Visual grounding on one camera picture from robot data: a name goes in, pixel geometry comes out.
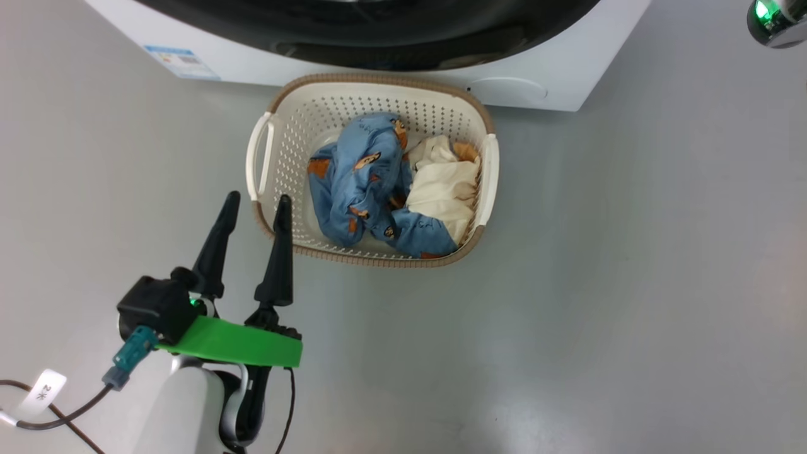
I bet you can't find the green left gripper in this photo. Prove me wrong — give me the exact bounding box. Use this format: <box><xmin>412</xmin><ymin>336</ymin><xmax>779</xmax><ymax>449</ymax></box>
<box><xmin>156</xmin><ymin>190</ymin><xmax>304</xmax><ymax>369</ymax></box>

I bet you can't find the blue garment with orange prints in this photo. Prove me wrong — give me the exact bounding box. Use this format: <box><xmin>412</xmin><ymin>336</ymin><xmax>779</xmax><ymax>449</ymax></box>
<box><xmin>307</xmin><ymin>112</ymin><xmax>459</xmax><ymax>259</ymax></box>

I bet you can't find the cream white garment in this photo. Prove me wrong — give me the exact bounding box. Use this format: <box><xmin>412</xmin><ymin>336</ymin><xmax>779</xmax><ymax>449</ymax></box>
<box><xmin>405</xmin><ymin>134</ymin><xmax>482</xmax><ymax>245</ymax></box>

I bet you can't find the cream basket with brown rim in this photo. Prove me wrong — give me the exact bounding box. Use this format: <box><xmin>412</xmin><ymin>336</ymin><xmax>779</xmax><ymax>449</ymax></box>
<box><xmin>245</xmin><ymin>73</ymin><xmax>500</xmax><ymax>269</ymax></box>

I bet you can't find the white front-load washing machine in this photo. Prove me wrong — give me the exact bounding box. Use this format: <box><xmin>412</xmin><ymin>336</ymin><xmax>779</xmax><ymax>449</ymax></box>
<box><xmin>85</xmin><ymin>0</ymin><xmax>652</xmax><ymax>113</ymax></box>

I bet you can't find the blue energy label sticker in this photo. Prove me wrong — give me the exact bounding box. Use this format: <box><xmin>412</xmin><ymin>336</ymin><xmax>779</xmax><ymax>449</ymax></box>
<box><xmin>143</xmin><ymin>45</ymin><xmax>221</xmax><ymax>81</ymax></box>

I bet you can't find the left camera cable teal plug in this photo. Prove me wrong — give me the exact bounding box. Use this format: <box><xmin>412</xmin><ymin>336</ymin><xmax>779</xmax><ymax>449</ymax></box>
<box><xmin>0</xmin><ymin>325</ymin><xmax>160</xmax><ymax>431</ymax></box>

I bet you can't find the thin black left gripper cable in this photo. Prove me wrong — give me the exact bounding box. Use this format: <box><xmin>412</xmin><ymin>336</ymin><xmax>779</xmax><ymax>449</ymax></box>
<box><xmin>274</xmin><ymin>368</ymin><xmax>297</xmax><ymax>454</ymax></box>

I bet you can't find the white cable label tag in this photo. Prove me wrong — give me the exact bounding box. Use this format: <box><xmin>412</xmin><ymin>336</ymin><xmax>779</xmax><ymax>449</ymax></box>
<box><xmin>18</xmin><ymin>369</ymin><xmax>67</xmax><ymax>417</ymax></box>

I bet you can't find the dark brown loose cable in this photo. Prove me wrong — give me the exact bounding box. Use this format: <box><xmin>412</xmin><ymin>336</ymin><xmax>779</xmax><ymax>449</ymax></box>
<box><xmin>0</xmin><ymin>380</ymin><xmax>107</xmax><ymax>454</ymax></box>

